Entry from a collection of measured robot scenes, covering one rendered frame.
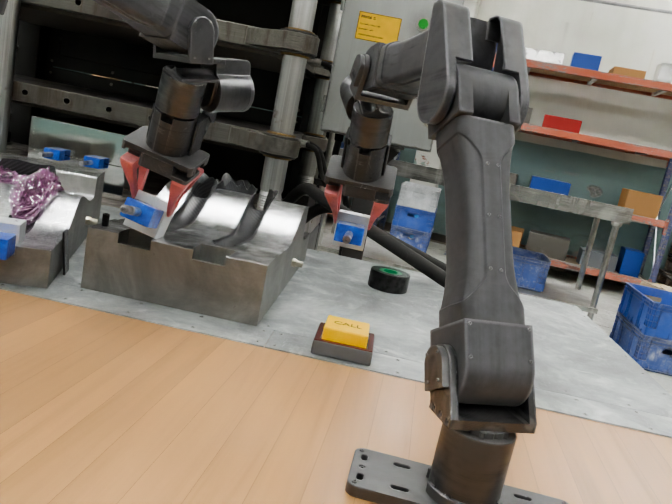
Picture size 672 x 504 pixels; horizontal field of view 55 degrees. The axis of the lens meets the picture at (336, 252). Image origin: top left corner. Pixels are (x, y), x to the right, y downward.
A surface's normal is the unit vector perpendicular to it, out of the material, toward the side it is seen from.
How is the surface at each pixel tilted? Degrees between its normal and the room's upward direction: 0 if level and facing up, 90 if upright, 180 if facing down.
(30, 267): 90
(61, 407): 0
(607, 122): 90
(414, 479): 0
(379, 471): 0
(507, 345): 60
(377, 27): 90
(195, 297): 90
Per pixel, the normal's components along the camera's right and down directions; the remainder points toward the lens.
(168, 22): 0.72, 0.32
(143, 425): 0.19, -0.96
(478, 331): 0.33, -0.27
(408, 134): -0.09, 0.18
